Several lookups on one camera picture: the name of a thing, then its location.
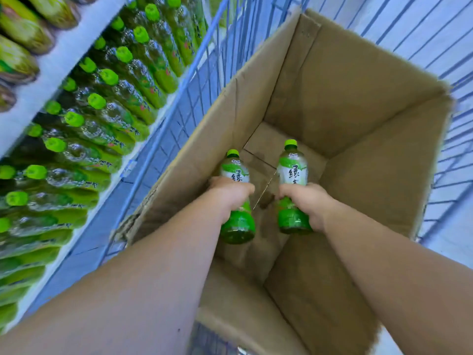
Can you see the person's right hand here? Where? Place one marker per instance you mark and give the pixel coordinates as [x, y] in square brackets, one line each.
[308, 203]

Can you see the person's left hand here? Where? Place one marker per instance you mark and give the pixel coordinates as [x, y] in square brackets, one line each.
[228, 197]

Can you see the person's left fingers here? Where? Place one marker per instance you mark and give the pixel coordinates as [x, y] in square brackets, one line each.
[242, 189]

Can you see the person's right fingers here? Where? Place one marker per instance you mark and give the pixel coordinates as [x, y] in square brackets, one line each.
[290, 192]

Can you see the green tea bottle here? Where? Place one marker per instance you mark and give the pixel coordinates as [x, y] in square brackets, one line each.
[292, 188]
[237, 203]

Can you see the person's left forearm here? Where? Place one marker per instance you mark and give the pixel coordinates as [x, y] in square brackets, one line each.
[122, 288]

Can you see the person's right forearm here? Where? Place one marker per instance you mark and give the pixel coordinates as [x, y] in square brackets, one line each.
[399, 280]

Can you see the brown cardboard box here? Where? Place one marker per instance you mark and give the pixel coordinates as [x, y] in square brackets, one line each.
[325, 151]

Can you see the row of green-capped tea bottles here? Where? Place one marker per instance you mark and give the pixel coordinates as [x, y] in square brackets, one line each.
[88, 118]

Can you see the white store shelf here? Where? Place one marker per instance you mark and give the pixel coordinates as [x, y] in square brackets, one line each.
[55, 70]

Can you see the row of yellow-green bottles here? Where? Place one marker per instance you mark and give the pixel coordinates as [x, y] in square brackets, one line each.
[22, 36]

